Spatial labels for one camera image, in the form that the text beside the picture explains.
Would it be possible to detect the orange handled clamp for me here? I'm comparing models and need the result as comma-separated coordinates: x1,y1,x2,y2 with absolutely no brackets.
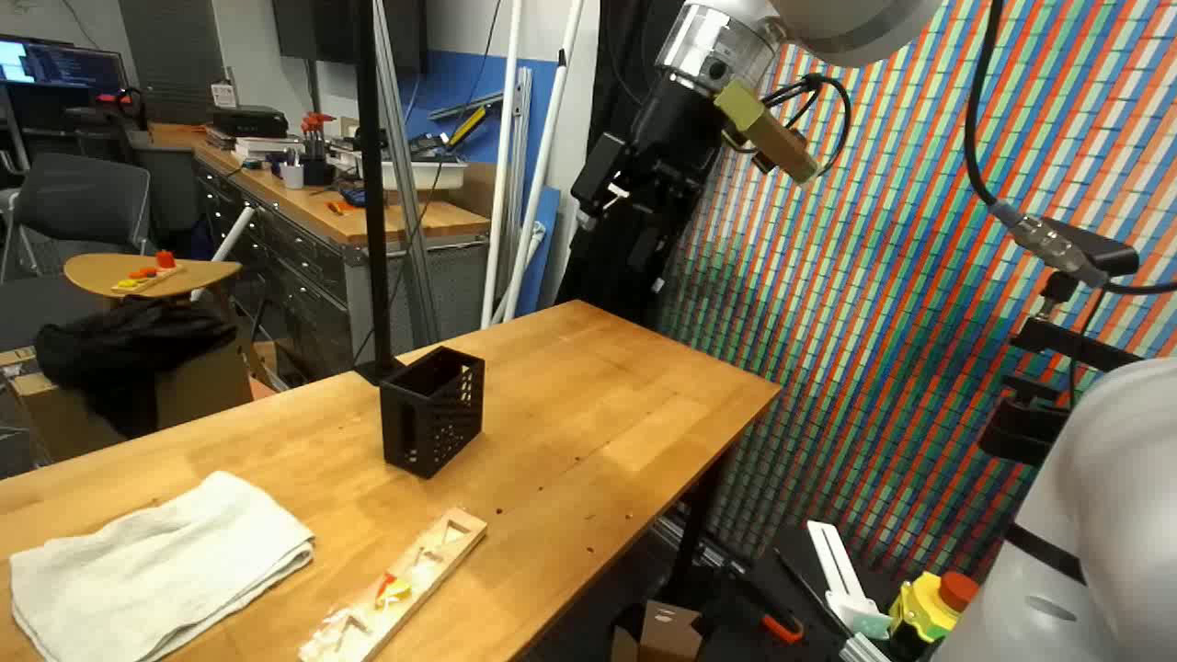
756,608,808,650

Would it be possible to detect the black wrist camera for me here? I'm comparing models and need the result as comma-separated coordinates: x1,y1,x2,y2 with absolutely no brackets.
568,127,634,212

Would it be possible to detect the black bag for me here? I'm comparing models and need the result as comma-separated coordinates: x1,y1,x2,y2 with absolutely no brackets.
32,298,244,437

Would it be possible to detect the red cap spray bottle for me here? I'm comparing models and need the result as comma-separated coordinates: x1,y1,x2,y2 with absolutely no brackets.
299,106,337,191

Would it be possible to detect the red yellow puzzle piece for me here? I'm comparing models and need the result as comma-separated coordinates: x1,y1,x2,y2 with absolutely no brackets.
373,571,416,608

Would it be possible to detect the yellow red emergency stop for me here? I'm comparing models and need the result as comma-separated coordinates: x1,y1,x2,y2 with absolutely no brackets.
885,566,987,647

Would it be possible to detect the grey metal pole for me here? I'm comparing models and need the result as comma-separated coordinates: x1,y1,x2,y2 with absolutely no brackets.
367,0,442,350

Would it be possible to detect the black stand pole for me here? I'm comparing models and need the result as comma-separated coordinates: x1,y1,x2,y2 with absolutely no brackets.
353,0,409,385

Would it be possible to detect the wooden top workbench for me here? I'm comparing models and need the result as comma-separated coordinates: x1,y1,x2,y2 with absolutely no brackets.
192,141,493,380

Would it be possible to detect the black cable silver connector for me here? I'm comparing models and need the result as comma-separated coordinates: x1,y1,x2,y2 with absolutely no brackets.
959,0,1177,298

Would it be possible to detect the dark mesh office chair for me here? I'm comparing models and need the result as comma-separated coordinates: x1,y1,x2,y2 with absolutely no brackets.
9,151,157,288

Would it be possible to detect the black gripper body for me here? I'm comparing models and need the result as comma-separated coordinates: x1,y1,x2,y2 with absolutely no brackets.
621,78,727,218

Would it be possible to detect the multicoloured striped backdrop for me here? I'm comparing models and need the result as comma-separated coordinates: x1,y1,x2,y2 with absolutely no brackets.
654,0,1177,592

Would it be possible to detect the computer monitor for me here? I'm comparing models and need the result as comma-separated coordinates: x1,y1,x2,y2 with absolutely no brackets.
0,32,79,92

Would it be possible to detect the blue board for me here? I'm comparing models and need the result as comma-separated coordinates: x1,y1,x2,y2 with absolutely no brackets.
401,49,563,316

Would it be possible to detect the black table leg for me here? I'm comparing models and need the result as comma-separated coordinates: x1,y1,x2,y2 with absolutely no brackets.
665,452,727,608

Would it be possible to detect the large cardboard box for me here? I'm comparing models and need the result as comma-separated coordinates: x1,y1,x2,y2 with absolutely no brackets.
150,342,255,425

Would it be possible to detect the small cardboard box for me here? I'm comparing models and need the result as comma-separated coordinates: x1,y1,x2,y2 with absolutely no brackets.
634,596,708,662

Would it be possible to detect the black camera bracket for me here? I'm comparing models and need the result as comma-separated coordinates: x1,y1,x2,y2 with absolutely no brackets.
976,218,1148,472

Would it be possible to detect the round wooden stool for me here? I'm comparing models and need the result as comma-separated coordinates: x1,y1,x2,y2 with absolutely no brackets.
64,250,248,305

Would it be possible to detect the black perforated box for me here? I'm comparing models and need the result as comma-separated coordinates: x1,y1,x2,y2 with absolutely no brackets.
377,344,488,480

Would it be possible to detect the white pipe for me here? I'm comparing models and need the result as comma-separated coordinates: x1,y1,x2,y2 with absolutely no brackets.
480,0,527,332
493,0,589,327

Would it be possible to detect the white plastic bracket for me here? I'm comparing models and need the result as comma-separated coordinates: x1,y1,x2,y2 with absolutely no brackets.
803,517,895,645

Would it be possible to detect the wooden puzzle board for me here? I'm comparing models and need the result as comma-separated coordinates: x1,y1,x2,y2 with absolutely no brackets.
296,507,488,662

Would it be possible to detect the white towel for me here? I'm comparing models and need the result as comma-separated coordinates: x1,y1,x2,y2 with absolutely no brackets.
9,472,320,662

